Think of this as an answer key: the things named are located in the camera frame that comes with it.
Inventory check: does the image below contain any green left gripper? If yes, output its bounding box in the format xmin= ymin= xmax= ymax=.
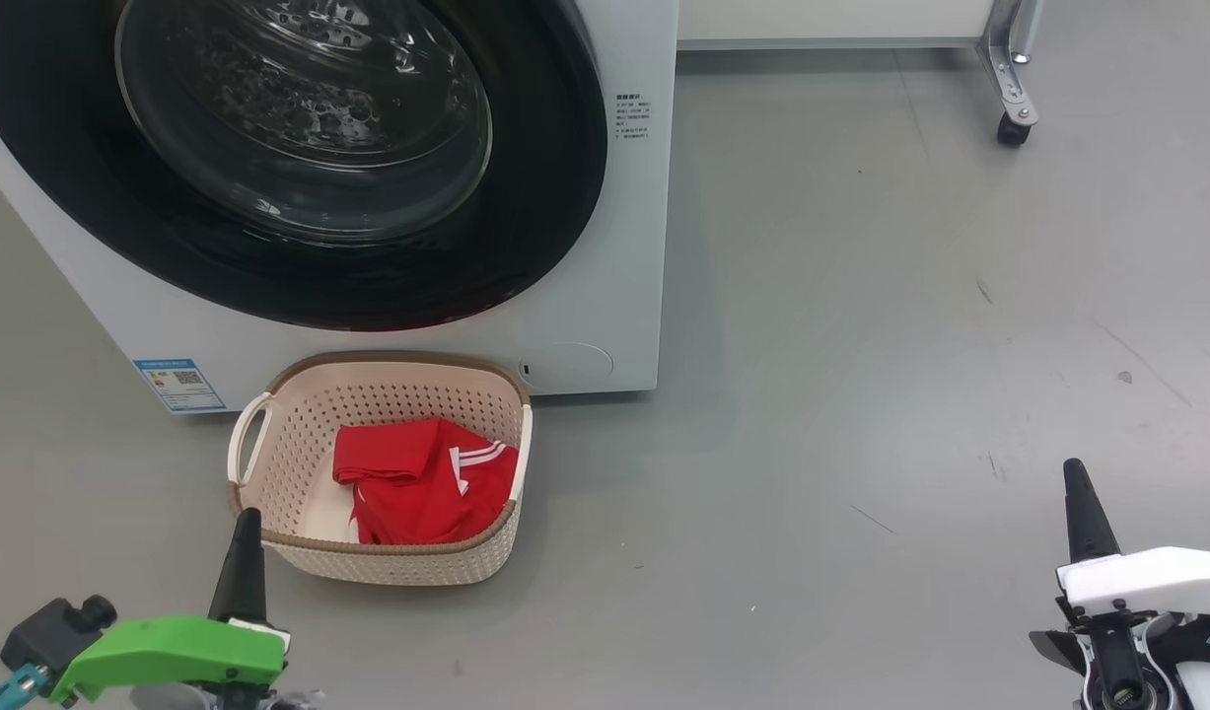
xmin=47 ymin=507 xmax=293 ymax=707

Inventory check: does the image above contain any white washing machine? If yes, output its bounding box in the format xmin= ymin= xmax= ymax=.
xmin=0 ymin=0 xmax=681 ymax=416

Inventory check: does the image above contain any blue white energy label sticker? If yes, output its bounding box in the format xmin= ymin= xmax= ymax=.
xmin=133 ymin=358 xmax=229 ymax=415

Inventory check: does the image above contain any teal cable connector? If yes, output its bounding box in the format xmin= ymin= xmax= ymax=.
xmin=0 ymin=663 xmax=52 ymax=710

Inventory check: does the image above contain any red cloth garment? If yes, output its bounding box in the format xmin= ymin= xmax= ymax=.
xmin=348 ymin=442 xmax=521 ymax=546
xmin=331 ymin=417 xmax=460 ymax=486

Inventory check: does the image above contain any round glass washing machine door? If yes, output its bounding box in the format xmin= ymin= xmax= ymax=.
xmin=0 ymin=0 xmax=609 ymax=333

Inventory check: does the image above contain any cream perforated laundry basket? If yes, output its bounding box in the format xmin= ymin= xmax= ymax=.
xmin=227 ymin=350 xmax=535 ymax=588

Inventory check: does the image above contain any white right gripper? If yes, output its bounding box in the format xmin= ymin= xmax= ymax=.
xmin=1055 ymin=458 xmax=1210 ymax=628

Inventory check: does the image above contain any metal leg with caster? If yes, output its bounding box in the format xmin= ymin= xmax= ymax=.
xmin=976 ymin=0 xmax=1048 ymax=150

